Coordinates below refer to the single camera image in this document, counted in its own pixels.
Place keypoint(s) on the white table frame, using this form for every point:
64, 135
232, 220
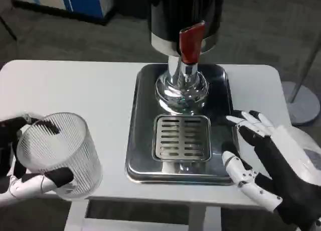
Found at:
77, 216

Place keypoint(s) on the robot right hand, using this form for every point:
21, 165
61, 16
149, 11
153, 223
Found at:
288, 185

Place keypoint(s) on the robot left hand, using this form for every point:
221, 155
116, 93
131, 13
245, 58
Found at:
10, 140

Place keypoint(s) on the black and chrome drink dispenser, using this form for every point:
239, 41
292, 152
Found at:
163, 15

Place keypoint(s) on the steel drip tray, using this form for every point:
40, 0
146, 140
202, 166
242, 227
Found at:
140, 140

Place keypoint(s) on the clear ribbed glass cup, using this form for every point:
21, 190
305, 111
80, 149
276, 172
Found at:
62, 150

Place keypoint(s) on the grey stanchion pole with base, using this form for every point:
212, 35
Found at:
304, 105

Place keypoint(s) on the steel drip grid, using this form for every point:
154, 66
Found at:
181, 140

